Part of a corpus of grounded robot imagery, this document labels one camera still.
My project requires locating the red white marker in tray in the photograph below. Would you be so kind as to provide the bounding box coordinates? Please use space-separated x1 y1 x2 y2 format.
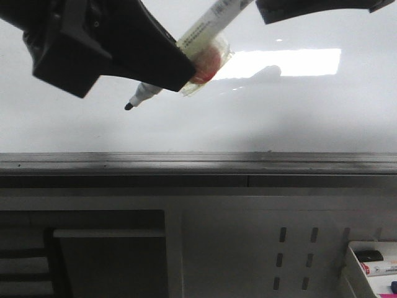
360 261 396 277

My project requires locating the white plastic marker tray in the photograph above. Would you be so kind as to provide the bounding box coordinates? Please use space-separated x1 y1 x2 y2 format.
340 241 396 297

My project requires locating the pink marker in tray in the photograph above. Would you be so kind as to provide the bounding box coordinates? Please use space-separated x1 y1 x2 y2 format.
375 293 397 298

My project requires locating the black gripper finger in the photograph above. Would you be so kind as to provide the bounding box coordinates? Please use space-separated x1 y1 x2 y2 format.
256 0 394 24
1 0 196 98

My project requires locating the white whiteboard with aluminium frame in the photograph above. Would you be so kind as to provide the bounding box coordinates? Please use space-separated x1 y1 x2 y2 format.
1 3 396 188

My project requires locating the blue marker in tray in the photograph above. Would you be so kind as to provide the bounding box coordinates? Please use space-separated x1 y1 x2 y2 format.
390 281 397 294

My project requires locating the white marker with black tip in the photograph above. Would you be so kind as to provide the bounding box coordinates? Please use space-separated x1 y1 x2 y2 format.
124 0 256 111

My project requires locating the black marker cap in tray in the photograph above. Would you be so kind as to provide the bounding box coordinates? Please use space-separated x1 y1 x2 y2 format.
354 250 384 263

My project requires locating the grey perforated metal stand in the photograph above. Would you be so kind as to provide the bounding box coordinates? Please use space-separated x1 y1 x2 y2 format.
1 187 396 297

